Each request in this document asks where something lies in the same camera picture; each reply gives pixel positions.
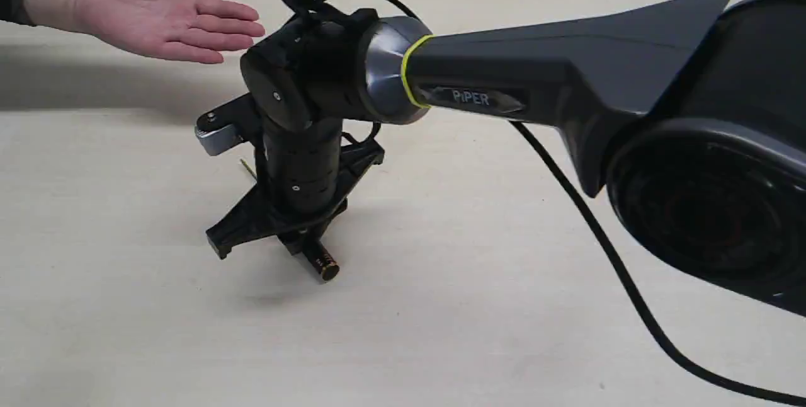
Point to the open bare human hand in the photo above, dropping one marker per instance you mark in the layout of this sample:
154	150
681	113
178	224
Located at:
199	31

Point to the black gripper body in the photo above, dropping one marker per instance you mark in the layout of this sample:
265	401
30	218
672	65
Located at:
354	161

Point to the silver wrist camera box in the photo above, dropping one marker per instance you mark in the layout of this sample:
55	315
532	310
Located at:
229	125

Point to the black gold-trimmed screwdriver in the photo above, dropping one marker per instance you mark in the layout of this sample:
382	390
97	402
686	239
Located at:
289	194

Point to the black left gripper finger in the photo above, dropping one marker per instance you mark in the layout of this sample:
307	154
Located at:
306	241

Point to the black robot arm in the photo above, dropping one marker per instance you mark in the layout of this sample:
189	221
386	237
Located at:
689	112

